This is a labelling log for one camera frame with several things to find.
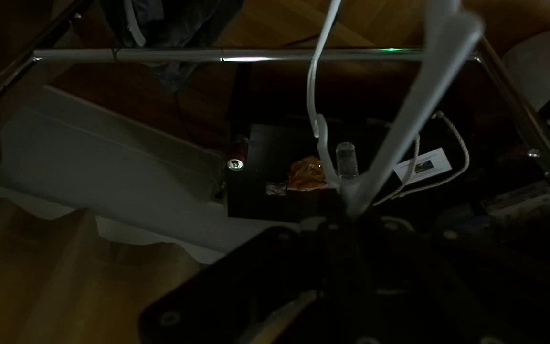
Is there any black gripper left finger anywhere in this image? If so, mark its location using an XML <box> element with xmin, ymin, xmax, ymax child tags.
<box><xmin>257</xmin><ymin>214</ymin><xmax>354</xmax><ymax>302</ymax></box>

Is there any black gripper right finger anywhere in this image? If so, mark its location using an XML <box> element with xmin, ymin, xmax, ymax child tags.
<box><xmin>352</xmin><ymin>214</ymin><xmax>473</xmax><ymax>298</ymax></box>

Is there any white plastic coat hanger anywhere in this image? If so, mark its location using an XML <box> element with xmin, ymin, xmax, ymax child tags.
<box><xmin>303</xmin><ymin>0</ymin><xmax>484</xmax><ymax>222</ymax></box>

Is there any black low table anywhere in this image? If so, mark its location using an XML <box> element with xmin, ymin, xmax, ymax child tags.
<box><xmin>224</xmin><ymin>63</ymin><xmax>480</xmax><ymax>224</ymax></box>

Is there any orange snack bag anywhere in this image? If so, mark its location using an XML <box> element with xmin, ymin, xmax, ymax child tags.
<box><xmin>263</xmin><ymin>155</ymin><xmax>331</xmax><ymax>197</ymax></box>

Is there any flat paper packet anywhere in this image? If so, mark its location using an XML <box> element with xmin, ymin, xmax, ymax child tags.
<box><xmin>389</xmin><ymin>145</ymin><xmax>452</xmax><ymax>187</ymax></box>

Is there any clear plastic bottle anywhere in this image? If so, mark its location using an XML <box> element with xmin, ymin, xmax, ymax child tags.
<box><xmin>331</xmin><ymin>140</ymin><xmax>360</xmax><ymax>193</ymax></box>

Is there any red drink can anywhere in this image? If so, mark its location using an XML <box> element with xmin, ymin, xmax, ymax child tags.
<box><xmin>224</xmin><ymin>136</ymin><xmax>251</xmax><ymax>176</ymax></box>

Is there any metal garment rack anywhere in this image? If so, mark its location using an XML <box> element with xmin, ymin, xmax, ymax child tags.
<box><xmin>0</xmin><ymin>0</ymin><xmax>550</xmax><ymax>231</ymax></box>

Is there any black hanging garment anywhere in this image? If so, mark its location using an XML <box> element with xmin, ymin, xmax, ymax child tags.
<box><xmin>98</xmin><ymin>0</ymin><xmax>245</xmax><ymax>92</ymax></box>

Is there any narrow mustard curtain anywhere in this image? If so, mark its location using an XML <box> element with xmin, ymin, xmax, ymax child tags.
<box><xmin>0</xmin><ymin>193</ymin><xmax>224</xmax><ymax>344</ymax></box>

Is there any thin white cable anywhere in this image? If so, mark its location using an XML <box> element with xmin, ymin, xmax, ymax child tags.
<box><xmin>371</xmin><ymin>111</ymin><xmax>471</xmax><ymax>207</ymax></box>

